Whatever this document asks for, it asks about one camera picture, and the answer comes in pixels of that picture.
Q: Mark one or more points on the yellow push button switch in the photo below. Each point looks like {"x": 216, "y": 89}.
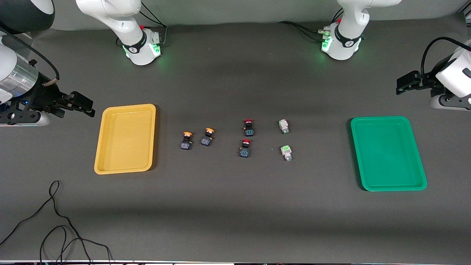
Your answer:
{"x": 186, "y": 144}
{"x": 206, "y": 140}

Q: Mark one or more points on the red push button switch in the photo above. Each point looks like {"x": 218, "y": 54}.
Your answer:
{"x": 249, "y": 130}
{"x": 244, "y": 151}

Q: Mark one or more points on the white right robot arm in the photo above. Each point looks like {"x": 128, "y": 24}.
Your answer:
{"x": 128, "y": 22}

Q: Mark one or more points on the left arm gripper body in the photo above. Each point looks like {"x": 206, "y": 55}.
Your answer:
{"x": 429, "y": 80}

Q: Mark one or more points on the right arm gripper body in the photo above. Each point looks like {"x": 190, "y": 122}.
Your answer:
{"x": 43, "y": 96}

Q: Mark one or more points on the green push button switch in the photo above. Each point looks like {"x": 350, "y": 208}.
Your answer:
{"x": 286, "y": 152}
{"x": 283, "y": 126}

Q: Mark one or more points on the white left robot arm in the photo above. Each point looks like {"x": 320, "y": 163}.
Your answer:
{"x": 349, "y": 22}

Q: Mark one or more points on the green plastic tray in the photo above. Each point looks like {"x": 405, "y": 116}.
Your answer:
{"x": 386, "y": 154}

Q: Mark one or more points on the yellow plastic tray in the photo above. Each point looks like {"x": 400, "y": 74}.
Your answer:
{"x": 125, "y": 143}

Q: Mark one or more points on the dark gray table mat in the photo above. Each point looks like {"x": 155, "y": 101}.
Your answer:
{"x": 235, "y": 221}

